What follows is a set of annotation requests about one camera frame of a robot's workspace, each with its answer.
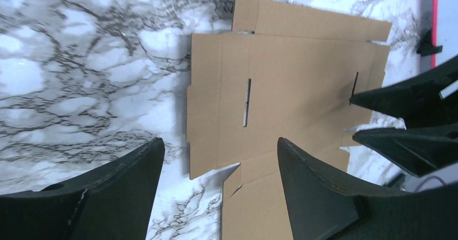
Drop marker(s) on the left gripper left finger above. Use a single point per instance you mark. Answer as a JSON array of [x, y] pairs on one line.
[[113, 201]]

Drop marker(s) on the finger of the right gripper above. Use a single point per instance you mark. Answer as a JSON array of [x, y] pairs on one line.
[[417, 151], [428, 99]]

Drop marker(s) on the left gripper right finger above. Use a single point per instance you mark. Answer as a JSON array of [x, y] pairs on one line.
[[324, 202]]

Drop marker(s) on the brown cardboard box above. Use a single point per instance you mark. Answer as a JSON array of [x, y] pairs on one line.
[[284, 70]]

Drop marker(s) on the pink-framed whiteboard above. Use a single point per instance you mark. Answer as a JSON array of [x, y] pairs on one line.
[[444, 30]]

